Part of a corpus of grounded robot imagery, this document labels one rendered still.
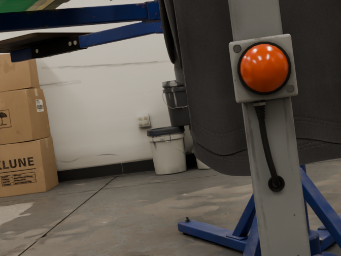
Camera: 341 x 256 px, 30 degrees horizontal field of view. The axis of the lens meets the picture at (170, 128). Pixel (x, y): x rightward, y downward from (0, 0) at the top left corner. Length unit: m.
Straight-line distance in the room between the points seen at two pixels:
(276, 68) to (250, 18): 0.06
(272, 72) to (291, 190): 0.11
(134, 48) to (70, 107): 0.77
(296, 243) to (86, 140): 5.10
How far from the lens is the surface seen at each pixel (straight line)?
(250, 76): 0.49
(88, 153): 5.61
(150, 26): 2.40
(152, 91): 5.48
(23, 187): 5.29
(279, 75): 0.49
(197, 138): 0.82
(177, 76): 0.91
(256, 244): 1.97
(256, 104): 0.52
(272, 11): 0.53
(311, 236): 2.19
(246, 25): 0.53
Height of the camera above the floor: 0.64
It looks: 3 degrees down
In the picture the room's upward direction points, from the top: 8 degrees counter-clockwise
